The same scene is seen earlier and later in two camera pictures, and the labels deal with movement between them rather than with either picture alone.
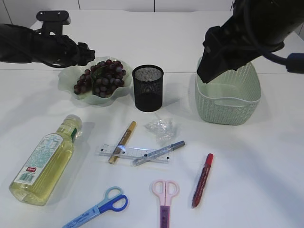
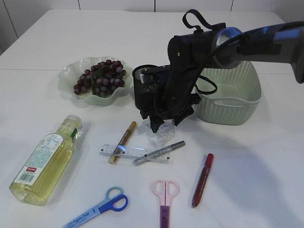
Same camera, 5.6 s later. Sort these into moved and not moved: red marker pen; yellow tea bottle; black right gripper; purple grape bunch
Moved: black right gripper
Not moved: purple grape bunch; red marker pen; yellow tea bottle
